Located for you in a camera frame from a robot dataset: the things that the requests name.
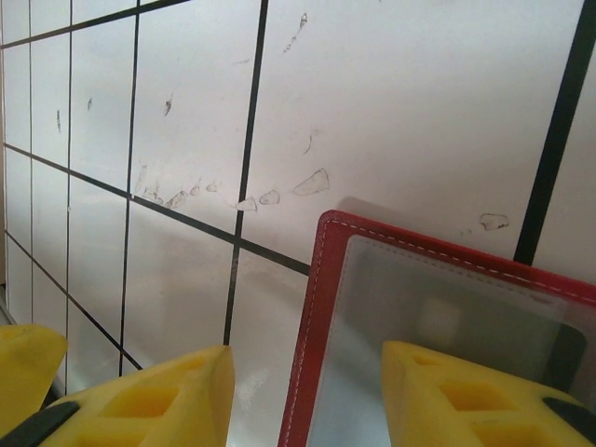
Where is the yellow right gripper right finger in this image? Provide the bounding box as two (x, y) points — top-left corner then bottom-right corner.
(381, 339), (596, 447)

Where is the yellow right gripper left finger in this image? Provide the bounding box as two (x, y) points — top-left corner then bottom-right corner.
(0, 324), (237, 447)

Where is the red leather card holder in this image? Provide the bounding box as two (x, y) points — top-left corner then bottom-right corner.
(277, 209), (596, 447)

